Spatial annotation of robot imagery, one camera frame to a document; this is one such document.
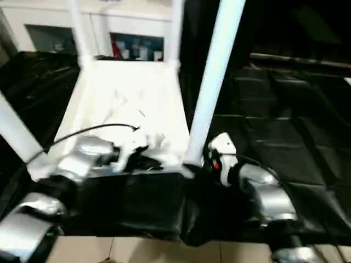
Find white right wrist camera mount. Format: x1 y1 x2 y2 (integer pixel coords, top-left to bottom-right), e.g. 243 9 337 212
208 131 239 187

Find white plastic table leg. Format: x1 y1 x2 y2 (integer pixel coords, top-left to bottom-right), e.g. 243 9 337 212
0 92 50 180
185 0 246 167
166 0 185 72
67 0 97 71

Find dark long rod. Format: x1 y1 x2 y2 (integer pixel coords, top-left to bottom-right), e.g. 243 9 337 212
249 53 351 70

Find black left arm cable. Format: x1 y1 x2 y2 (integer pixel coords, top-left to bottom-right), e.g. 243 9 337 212
26 123 140 165

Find white glass door cabinet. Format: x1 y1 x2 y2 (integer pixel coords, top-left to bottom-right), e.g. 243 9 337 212
0 0 174 62

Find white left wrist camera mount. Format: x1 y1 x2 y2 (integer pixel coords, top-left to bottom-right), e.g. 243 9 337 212
114 131 154 172

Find white plastic table top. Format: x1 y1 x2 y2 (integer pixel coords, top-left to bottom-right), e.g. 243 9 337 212
27 59 196 181

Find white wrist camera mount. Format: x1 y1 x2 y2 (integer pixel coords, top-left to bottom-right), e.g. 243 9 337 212
114 131 154 172
208 131 239 187

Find black work mat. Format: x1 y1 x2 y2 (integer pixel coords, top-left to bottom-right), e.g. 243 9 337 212
0 50 351 247

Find red package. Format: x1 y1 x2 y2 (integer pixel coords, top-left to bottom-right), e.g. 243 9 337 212
112 38 122 58

